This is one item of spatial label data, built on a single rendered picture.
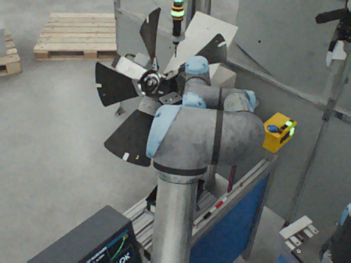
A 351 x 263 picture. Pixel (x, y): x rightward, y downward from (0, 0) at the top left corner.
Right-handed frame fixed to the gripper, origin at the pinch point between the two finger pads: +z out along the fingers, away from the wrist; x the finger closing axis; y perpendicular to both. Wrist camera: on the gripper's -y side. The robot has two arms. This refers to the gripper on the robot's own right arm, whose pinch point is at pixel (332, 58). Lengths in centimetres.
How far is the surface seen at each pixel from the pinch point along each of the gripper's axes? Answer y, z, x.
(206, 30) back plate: -66, 17, 14
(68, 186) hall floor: -137, 148, -38
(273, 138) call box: -11.4, 42.4, -3.5
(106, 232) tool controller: -13, 23, -89
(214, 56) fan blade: -39.8, 10.8, -13.7
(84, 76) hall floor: -253, 148, 57
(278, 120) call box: -16.0, 40.8, 7.3
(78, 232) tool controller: -19, 24, -94
